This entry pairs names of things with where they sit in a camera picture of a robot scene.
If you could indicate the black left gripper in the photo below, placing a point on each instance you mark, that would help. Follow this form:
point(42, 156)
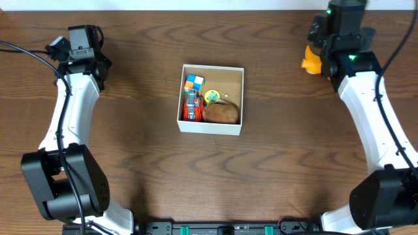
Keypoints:
point(82, 53)

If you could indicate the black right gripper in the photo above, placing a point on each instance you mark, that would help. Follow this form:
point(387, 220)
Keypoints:
point(320, 34)

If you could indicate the multicoloured puzzle cube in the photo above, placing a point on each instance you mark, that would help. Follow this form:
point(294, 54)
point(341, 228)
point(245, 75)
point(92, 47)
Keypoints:
point(193, 82)

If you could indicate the red toy truck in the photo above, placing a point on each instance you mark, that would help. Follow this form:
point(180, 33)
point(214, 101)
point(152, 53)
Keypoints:
point(193, 106)

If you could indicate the wooden cat rattle drum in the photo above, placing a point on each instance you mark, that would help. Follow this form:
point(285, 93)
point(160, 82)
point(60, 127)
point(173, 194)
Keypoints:
point(214, 96)

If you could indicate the brown plush toy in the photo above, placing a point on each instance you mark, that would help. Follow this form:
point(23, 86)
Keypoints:
point(216, 112)

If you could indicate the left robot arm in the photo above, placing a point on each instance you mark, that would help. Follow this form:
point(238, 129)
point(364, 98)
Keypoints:
point(65, 180)

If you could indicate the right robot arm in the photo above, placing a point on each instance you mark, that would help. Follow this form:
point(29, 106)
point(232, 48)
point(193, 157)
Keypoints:
point(387, 197)

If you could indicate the white cardboard box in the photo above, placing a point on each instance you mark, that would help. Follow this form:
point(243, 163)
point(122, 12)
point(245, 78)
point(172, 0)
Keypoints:
point(229, 80)

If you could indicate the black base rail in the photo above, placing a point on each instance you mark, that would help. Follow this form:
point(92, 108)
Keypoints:
point(282, 227)

